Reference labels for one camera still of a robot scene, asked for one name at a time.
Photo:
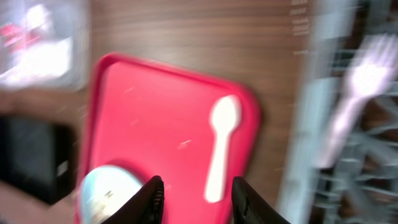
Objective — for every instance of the clear plastic bin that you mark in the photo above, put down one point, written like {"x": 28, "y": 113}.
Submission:
{"x": 78, "y": 13}

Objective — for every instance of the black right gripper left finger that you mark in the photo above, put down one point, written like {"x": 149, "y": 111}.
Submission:
{"x": 145, "y": 207}

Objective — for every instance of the light blue plate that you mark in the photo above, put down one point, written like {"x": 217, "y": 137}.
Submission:
{"x": 103, "y": 191}

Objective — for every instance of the white plastic fork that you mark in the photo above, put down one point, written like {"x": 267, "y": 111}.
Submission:
{"x": 371, "y": 73}

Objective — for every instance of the black tray bin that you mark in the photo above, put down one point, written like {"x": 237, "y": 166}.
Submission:
{"x": 36, "y": 157}

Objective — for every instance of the red snack wrapper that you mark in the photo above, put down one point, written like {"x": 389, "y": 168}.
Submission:
{"x": 16, "y": 38}

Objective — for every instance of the red serving tray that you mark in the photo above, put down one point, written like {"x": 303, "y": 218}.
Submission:
{"x": 154, "y": 119}

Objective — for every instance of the grey dishwasher rack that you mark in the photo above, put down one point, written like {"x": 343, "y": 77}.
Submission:
{"x": 342, "y": 162}

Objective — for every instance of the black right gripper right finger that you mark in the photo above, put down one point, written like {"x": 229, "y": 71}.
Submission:
{"x": 250, "y": 208}

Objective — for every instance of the white napkin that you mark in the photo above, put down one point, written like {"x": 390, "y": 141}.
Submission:
{"x": 48, "y": 59}

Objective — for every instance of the white plastic spoon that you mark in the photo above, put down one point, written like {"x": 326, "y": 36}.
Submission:
{"x": 225, "y": 117}

